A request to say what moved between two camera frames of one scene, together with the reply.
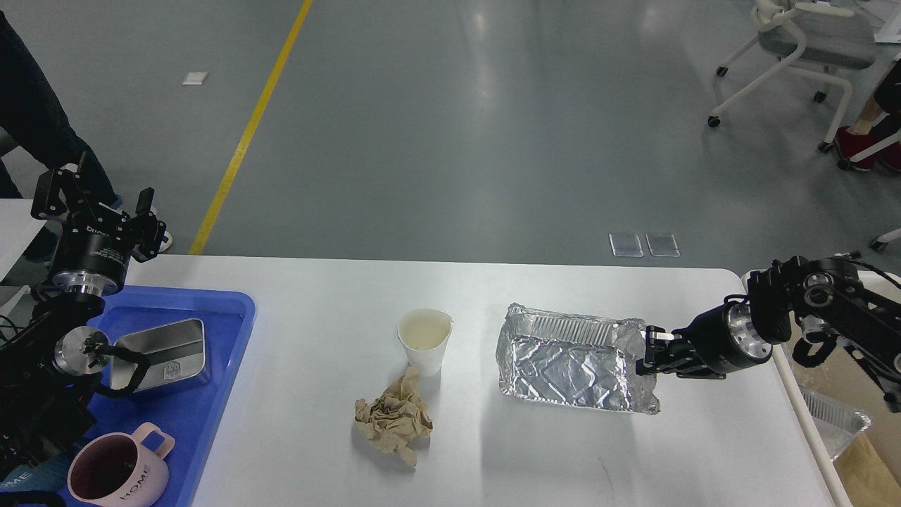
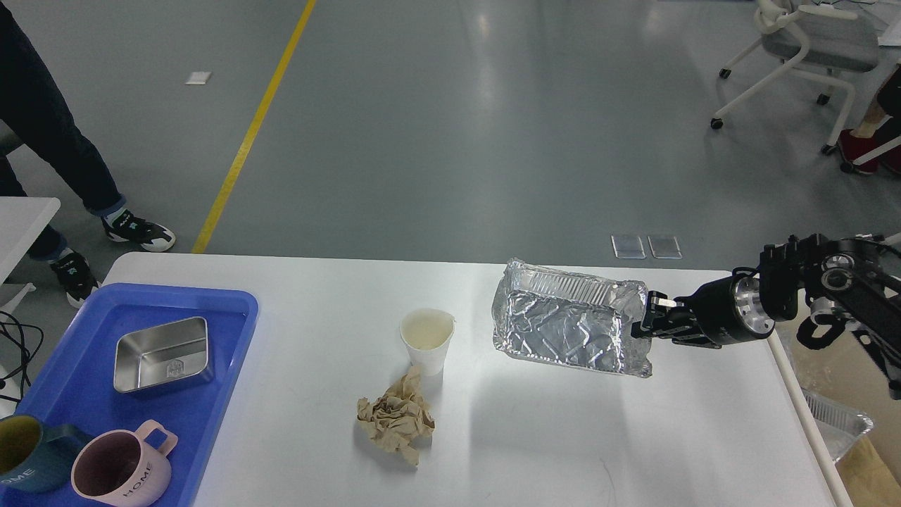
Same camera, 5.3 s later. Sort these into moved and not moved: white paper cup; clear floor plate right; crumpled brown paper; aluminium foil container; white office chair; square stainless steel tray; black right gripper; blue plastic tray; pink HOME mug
Moved: black right gripper; aluminium foil container; blue plastic tray
Not moved: pink HOME mug; square stainless steel tray; white office chair; white paper cup; crumpled brown paper; clear floor plate right
